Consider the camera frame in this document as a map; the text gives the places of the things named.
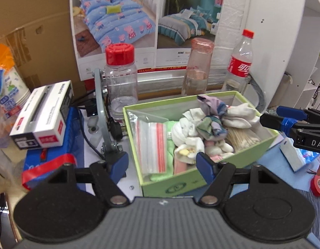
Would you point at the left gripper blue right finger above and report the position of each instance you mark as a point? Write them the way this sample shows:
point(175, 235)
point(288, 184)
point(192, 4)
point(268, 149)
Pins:
point(205, 166)

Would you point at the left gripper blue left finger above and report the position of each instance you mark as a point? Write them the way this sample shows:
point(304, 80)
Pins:
point(117, 165)

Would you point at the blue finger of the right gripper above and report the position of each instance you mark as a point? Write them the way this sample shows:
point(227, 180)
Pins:
point(281, 124)
point(292, 113)

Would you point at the green fluffy towel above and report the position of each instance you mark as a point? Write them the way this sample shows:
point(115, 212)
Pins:
point(169, 156)

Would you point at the white knotted towel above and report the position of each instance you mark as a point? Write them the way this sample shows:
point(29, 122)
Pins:
point(187, 141)

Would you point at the purple patterned cloth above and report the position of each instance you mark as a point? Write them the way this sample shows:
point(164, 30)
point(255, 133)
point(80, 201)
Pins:
point(210, 127)

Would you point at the clear zip bag pack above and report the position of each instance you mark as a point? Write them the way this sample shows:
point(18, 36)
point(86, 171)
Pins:
point(149, 133)

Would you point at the cotton swab bag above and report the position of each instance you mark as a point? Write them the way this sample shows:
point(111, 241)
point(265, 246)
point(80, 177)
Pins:
point(241, 139)

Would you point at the pink tissue pack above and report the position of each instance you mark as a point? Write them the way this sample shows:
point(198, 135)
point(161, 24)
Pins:
point(218, 158)

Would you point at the pink sponge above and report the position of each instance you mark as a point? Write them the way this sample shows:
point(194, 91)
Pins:
point(181, 167)

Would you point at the blue Vinda tissue pack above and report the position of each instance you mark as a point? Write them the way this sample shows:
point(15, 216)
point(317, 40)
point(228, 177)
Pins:
point(296, 157)

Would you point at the blue table mat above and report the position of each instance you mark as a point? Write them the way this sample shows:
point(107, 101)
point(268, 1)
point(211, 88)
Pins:
point(275, 161)

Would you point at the green cardboard box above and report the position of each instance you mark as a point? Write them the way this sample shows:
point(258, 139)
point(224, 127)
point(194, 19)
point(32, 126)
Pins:
point(174, 110)

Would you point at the Coca-Cola plastic bottle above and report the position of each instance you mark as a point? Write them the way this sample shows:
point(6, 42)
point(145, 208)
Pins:
point(239, 64)

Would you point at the red electrical tape roll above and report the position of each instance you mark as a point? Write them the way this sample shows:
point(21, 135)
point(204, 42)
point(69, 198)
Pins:
point(315, 184)

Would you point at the blue power supply box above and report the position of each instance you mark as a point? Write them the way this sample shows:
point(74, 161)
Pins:
point(40, 163)

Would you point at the black white pen box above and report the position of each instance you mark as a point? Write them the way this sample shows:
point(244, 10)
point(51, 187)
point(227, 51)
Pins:
point(42, 121)

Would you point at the white shelf unit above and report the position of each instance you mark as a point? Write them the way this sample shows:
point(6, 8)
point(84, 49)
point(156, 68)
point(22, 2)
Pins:
point(286, 40)

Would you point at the red lid clear jar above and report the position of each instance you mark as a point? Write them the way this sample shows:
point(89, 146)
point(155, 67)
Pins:
point(121, 77)

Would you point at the bedding poster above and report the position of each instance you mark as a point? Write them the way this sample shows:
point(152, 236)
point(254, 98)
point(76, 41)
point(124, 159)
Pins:
point(161, 31)

